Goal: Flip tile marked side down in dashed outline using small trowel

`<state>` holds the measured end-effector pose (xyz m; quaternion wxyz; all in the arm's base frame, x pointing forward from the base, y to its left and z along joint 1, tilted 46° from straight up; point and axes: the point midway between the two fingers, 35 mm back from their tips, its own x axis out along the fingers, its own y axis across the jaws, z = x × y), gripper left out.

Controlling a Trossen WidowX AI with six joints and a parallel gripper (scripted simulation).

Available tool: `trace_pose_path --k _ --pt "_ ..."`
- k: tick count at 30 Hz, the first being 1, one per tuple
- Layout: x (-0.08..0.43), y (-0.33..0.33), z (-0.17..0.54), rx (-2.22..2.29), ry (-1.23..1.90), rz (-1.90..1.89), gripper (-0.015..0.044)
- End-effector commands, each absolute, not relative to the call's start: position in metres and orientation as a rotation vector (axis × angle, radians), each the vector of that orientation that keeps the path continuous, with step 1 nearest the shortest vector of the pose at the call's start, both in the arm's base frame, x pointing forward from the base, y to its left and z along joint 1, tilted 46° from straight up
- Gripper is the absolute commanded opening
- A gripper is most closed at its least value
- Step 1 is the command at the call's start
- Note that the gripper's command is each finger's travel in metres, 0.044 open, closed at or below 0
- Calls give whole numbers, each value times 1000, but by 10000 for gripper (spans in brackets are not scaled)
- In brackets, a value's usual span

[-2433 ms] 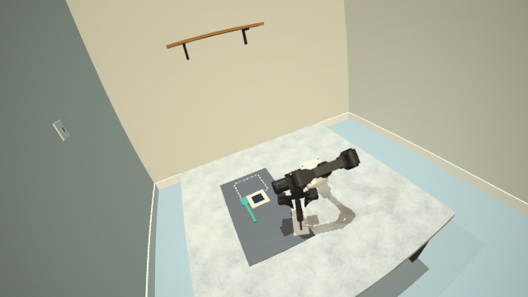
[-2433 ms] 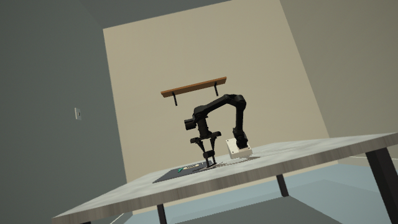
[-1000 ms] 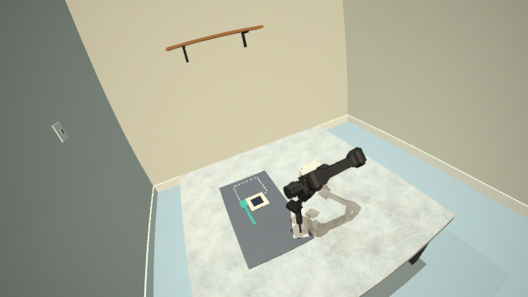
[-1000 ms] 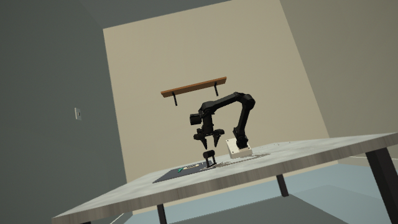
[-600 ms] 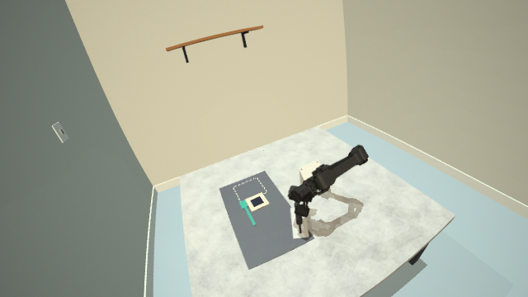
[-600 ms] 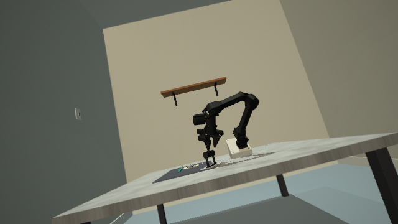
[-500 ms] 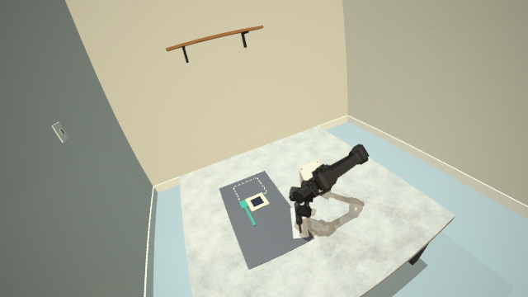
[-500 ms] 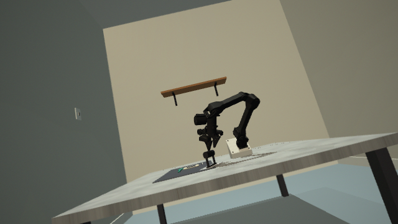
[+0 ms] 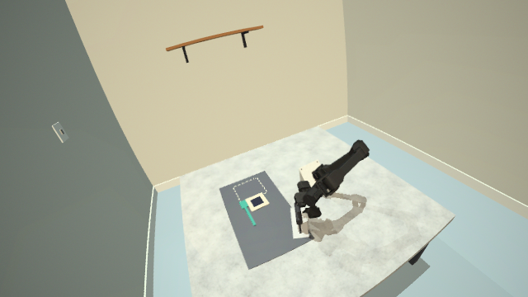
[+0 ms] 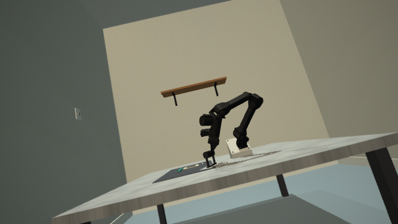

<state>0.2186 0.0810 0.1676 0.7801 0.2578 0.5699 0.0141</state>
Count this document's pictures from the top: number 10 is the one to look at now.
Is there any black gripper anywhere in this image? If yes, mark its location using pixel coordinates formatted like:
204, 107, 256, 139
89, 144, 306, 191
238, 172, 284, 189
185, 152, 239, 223
208, 126, 221, 152

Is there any dark grey rectangular mat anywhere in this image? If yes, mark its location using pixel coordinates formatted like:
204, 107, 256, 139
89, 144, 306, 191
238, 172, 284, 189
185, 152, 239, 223
153, 162, 209, 183

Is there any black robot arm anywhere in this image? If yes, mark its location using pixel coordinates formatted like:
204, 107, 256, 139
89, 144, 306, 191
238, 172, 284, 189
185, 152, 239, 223
199, 91, 264, 149

